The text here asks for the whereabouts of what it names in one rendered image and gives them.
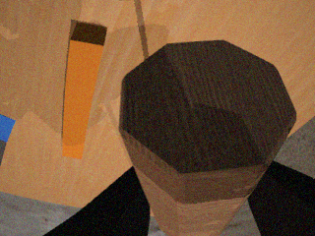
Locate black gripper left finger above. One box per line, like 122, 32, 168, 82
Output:
43, 166, 150, 236

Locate orange-brown long flat bar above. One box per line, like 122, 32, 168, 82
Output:
62, 23, 107, 158

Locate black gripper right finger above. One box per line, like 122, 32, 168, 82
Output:
248, 161, 315, 236

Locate blue flat strip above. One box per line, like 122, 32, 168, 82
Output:
0, 114, 16, 142

